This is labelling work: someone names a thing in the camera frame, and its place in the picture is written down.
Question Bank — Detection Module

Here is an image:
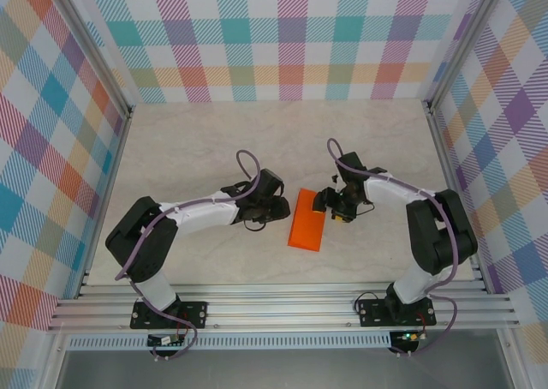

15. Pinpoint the orange block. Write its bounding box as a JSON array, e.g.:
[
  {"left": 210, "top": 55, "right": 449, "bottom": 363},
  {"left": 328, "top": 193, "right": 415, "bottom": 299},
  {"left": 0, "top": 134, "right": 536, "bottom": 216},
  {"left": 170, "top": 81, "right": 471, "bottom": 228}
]
[{"left": 286, "top": 187, "right": 327, "bottom": 253}]

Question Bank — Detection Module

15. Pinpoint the small black circuit board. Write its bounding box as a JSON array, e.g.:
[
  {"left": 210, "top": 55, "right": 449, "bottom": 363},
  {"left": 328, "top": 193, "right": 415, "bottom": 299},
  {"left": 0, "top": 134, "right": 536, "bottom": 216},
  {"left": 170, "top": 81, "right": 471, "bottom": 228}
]
[{"left": 146, "top": 333, "right": 186, "bottom": 347}]

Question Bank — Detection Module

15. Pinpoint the thin black left gripper cable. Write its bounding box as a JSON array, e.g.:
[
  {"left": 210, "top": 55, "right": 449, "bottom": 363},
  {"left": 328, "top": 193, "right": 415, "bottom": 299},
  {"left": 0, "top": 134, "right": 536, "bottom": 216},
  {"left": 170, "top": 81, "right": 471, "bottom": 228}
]
[{"left": 241, "top": 218, "right": 270, "bottom": 235}]

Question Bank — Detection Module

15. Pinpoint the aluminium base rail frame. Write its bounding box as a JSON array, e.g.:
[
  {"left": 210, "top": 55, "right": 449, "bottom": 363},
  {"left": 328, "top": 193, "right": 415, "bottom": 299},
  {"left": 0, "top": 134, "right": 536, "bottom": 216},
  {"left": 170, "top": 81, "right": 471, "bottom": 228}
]
[{"left": 46, "top": 280, "right": 521, "bottom": 334}]

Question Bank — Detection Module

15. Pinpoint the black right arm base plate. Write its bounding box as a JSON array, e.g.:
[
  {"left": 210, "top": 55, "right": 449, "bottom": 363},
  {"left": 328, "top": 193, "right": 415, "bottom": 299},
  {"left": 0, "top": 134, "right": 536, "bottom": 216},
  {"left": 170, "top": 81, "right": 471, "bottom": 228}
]
[{"left": 356, "top": 298, "right": 438, "bottom": 328}]

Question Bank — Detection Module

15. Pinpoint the aluminium side rail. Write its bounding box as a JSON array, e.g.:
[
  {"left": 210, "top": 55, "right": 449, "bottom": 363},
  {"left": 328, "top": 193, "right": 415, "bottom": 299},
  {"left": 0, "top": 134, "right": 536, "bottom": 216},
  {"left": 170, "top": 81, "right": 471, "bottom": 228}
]
[
  {"left": 422, "top": 100, "right": 490, "bottom": 295},
  {"left": 72, "top": 105, "right": 134, "bottom": 300}
]

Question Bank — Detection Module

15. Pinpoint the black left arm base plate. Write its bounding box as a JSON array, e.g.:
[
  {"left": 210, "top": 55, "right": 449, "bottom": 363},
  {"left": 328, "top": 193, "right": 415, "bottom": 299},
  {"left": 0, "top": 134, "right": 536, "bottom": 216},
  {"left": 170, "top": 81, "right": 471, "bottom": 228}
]
[{"left": 130, "top": 299, "right": 210, "bottom": 331}]

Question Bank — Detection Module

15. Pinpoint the perforated metal cable tray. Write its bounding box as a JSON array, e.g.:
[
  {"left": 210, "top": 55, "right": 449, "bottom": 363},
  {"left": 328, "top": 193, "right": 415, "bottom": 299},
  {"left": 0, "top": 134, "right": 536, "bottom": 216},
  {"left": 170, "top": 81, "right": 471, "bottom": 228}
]
[{"left": 66, "top": 335, "right": 393, "bottom": 350}]

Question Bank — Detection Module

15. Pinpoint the black round cable mount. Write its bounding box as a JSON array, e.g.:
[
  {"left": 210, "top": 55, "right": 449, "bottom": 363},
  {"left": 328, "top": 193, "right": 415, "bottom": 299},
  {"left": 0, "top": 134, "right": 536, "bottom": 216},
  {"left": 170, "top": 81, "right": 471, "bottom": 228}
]
[{"left": 149, "top": 344, "right": 183, "bottom": 362}]

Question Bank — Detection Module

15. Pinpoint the aluminium corner post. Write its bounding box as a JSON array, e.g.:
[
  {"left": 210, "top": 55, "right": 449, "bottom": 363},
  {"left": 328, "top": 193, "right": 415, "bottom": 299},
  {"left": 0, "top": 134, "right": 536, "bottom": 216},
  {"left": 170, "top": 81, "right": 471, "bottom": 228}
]
[
  {"left": 42, "top": 0, "right": 134, "bottom": 120},
  {"left": 422, "top": 0, "right": 509, "bottom": 112}
]

